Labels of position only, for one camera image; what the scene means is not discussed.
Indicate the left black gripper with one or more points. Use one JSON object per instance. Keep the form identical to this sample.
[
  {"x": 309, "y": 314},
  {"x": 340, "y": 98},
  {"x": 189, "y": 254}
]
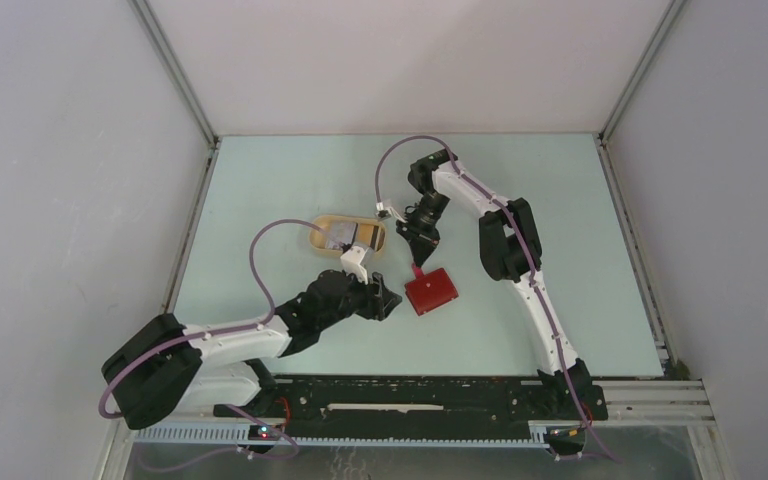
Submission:
[{"x": 378, "y": 300}]

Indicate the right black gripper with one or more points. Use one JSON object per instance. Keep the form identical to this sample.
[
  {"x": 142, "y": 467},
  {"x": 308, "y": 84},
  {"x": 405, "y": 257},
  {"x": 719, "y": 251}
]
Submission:
[{"x": 423, "y": 241}]

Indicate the red card holder wallet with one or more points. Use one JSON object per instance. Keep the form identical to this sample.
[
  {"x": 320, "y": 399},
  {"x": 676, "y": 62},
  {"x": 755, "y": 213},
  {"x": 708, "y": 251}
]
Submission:
[{"x": 430, "y": 290}]

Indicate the beige oval tray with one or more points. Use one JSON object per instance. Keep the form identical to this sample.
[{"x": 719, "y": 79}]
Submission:
[{"x": 334, "y": 230}]

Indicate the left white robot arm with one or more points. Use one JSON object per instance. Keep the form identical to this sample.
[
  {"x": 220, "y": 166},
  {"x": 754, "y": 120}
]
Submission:
[{"x": 168, "y": 366}]

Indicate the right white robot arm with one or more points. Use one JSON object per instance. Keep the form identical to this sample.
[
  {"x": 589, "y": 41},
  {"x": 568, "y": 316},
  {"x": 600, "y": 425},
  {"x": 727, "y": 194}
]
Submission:
[{"x": 509, "y": 251}]

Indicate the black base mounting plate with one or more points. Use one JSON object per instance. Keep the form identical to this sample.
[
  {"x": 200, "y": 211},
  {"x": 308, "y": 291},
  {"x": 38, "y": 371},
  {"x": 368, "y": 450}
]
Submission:
[{"x": 447, "y": 408}]

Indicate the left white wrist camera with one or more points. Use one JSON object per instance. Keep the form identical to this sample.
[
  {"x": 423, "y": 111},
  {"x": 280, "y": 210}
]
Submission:
[{"x": 353, "y": 261}]

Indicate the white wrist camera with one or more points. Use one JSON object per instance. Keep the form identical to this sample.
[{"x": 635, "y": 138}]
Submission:
[
  {"x": 386, "y": 209},
  {"x": 353, "y": 261}
]

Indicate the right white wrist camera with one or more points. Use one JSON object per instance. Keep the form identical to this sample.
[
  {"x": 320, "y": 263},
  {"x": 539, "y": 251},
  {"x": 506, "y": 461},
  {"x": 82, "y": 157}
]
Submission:
[{"x": 386, "y": 209}]

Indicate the aluminium frame rail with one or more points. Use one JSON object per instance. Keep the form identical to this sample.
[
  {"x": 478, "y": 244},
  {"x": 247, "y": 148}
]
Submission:
[{"x": 630, "y": 403}]

